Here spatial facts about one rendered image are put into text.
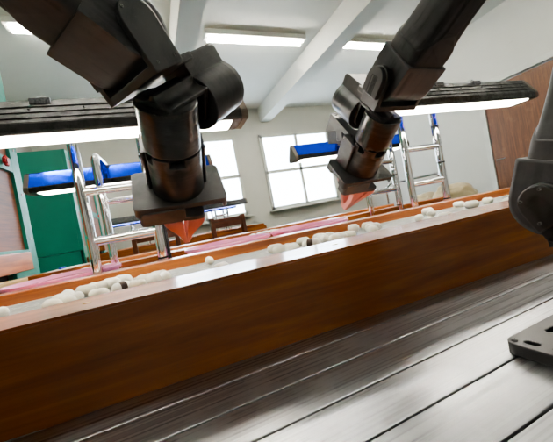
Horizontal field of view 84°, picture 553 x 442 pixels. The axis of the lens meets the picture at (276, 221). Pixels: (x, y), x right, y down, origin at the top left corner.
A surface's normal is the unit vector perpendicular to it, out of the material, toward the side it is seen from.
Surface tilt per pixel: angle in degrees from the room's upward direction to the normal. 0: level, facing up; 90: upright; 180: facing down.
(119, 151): 90
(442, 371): 0
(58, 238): 90
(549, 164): 90
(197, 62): 90
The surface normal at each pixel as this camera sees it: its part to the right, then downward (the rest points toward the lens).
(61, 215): 0.37, -0.05
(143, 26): 0.79, -0.14
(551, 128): -0.92, -0.05
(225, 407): -0.18, -0.98
